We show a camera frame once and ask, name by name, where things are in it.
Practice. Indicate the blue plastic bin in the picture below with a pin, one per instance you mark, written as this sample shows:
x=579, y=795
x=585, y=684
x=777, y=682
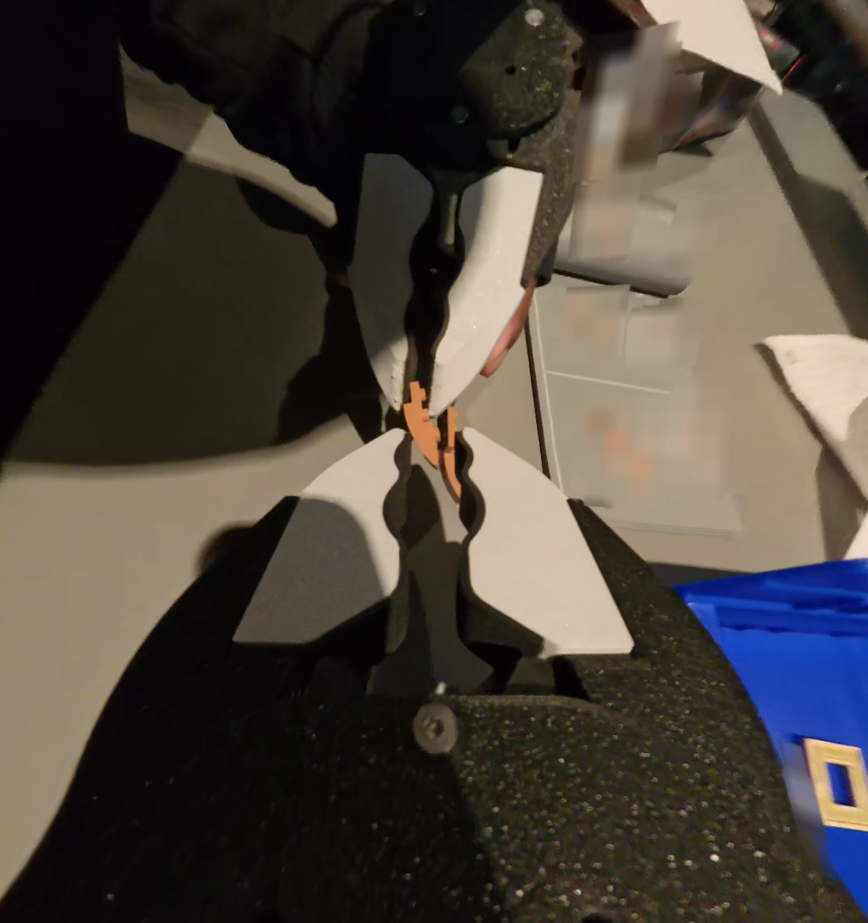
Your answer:
x=765, y=649

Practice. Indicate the tan frame toy brick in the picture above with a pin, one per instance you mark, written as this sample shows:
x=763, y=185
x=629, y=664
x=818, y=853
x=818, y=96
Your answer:
x=816, y=786

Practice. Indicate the person's left hand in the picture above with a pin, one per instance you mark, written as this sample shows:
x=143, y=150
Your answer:
x=509, y=346

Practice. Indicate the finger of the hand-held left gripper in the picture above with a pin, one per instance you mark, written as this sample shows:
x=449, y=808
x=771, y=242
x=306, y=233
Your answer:
x=491, y=288
x=383, y=252

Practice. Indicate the white printed paper bag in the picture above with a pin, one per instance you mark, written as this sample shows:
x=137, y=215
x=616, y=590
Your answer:
x=838, y=404

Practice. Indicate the grey desk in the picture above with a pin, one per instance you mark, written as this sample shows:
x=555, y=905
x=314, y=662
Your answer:
x=116, y=541

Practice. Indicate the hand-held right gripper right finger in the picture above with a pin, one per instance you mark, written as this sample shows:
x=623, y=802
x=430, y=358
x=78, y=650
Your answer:
x=542, y=570

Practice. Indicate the small orange toy brick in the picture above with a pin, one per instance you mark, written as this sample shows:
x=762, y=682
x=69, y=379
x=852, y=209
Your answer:
x=452, y=469

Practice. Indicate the grey instruction booklet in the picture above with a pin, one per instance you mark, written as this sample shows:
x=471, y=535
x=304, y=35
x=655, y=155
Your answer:
x=556, y=432

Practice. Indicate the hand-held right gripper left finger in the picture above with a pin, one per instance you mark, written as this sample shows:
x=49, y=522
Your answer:
x=318, y=570

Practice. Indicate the person's black jacket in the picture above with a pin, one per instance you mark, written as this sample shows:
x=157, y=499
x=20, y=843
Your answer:
x=30, y=216

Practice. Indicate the orange toy brick plate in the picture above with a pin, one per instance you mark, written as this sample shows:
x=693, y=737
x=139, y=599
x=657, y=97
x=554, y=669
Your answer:
x=423, y=432

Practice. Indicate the cardboard box with white flap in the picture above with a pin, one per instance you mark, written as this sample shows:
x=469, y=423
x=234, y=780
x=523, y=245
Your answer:
x=722, y=36

